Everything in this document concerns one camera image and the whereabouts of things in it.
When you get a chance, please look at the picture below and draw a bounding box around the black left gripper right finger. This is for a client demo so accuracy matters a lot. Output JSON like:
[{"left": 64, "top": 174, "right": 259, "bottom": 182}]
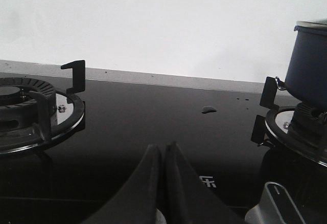
[{"left": 166, "top": 142, "right": 245, "bottom": 223}]

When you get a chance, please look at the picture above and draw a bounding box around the gas burner with grate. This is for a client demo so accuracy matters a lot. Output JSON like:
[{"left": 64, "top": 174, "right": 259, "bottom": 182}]
[
  {"left": 251, "top": 77, "right": 326, "bottom": 166},
  {"left": 1, "top": 60, "right": 85, "bottom": 154}
]

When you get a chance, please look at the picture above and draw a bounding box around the silver stove control knob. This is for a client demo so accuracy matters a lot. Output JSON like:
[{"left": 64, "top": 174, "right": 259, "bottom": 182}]
[{"left": 245, "top": 182, "right": 305, "bottom": 224}]

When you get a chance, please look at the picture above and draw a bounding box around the left gas burner with grate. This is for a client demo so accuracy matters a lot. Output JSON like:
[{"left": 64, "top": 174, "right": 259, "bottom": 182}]
[{"left": 1, "top": 60, "right": 85, "bottom": 154}]

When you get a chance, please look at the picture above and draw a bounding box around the dark blue pot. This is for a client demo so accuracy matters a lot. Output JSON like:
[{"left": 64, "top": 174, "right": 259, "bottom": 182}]
[{"left": 285, "top": 19, "right": 326, "bottom": 110}]

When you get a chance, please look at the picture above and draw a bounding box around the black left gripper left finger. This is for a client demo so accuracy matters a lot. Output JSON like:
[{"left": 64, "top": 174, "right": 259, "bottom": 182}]
[{"left": 83, "top": 145, "right": 161, "bottom": 223}]

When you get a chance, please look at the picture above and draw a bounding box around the right gas burner with grate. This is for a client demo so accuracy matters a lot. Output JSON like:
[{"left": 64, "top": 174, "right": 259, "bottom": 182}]
[{"left": 251, "top": 77, "right": 326, "bottom": 166}]

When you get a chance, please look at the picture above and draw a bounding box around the black glass gas stove top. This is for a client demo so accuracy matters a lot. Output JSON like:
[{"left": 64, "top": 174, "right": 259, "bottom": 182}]
[{"left": 1, "top": 76, "right": 326, "bottom": 223}]

